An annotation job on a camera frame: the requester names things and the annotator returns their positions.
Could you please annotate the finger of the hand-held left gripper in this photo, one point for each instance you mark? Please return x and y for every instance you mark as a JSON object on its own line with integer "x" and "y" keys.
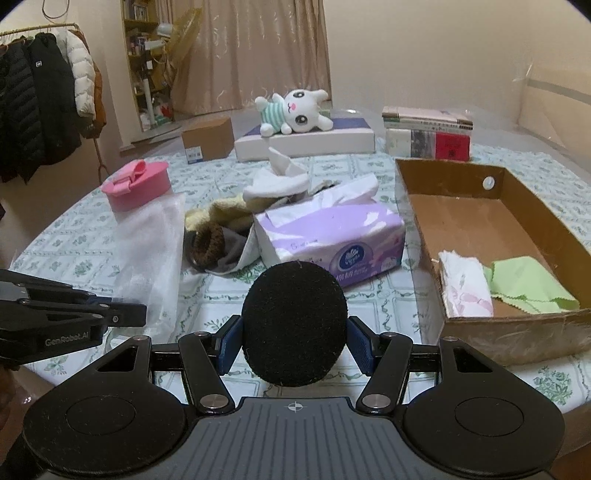
{"x": 46, "y": 281}
{"x": 124, "y": 314}

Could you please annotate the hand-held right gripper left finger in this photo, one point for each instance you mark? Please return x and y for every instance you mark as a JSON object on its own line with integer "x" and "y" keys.
{"x": 232, "y": 342}

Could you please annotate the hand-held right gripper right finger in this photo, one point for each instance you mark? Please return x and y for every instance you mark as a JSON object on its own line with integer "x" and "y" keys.
{"x": 359, "y": 345}

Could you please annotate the black round foam puff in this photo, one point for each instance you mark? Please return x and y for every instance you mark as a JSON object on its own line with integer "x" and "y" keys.
{"x": 295, "y": 323}

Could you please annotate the brown fuzzy hair scrunchie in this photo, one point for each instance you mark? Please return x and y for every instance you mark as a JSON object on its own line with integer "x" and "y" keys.
{"x": 214, "y": 240}

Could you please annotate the brown cardboard box tray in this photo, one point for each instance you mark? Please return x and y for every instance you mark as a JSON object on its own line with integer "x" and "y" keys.
{"x": 461, "y": 217}

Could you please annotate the dark grey cloth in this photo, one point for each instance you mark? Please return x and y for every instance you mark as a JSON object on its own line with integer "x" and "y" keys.
{"x": 231, "y": 254}

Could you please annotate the purple tissue pack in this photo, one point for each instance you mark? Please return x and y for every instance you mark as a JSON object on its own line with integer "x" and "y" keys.
{"x": 323, "y": 235}

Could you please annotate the white floral cloth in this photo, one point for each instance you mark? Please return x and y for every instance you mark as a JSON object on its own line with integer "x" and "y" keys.
{"x": 464, "y": 286}

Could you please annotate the pink cup with lid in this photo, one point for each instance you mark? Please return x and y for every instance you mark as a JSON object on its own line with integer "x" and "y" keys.
{"x": 138, "y": 184}

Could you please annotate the black puffer jacket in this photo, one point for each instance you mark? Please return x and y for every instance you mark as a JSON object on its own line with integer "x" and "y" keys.
{"x": 16, "y": 115}

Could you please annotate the light green cloth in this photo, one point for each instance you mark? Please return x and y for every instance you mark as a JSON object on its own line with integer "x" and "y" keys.
{"x": 526, "y": 281}

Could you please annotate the black jacket with label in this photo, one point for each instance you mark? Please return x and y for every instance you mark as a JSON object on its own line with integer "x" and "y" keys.
{"x": 55, "y": 101}

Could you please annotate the brown jacket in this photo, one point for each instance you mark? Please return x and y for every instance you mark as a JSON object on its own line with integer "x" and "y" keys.
{"x": 99, "y": 106}

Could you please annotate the small brown cardboard box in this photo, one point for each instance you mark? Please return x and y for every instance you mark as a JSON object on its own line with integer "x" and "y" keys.
{"x": 212, "y": 138}

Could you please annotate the white flat box navy top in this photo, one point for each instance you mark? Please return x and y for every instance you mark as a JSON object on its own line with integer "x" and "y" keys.
{"x": 304, "y": 145}

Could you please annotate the white puffer jacket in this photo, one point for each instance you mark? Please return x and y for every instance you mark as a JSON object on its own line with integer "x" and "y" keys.
{"x": 83, "y": 74}

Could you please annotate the thin book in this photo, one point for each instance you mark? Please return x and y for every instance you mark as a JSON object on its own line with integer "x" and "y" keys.
{"x": 429, "y": 124}

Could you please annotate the white plush toy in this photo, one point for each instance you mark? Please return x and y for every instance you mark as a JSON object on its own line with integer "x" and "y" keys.
{"x": 298, "y": 110}

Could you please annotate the wooden bookshelf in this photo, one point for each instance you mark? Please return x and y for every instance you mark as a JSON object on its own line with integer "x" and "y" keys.
{"x": 136, "y": 46}

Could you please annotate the clothes rack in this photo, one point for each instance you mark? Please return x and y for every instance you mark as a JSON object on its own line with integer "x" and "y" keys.
{"x": 46, "y": 26}

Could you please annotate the plastic covered mattress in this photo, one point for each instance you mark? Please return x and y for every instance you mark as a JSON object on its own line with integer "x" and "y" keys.
{"x": 508, "y": 134}

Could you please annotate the beige curtain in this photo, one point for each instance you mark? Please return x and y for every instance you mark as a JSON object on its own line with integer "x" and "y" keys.
{"x": 258, "y": 50}

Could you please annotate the plastic wrapped bed headboard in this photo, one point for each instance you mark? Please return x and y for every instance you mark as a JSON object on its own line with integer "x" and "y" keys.
{"x": 558, "y": 97}

